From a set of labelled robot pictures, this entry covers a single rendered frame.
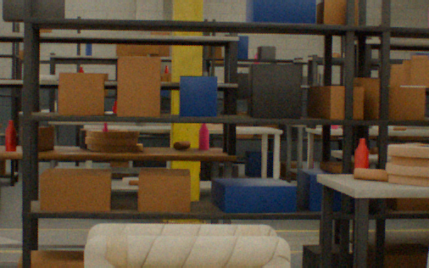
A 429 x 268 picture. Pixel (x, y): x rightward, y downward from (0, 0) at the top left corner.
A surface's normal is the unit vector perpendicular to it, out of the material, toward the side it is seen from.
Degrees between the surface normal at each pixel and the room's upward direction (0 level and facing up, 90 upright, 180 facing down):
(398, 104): 90
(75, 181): 90
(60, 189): 90
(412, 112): 90
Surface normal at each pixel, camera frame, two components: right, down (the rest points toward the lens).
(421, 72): 0.11, 0.05
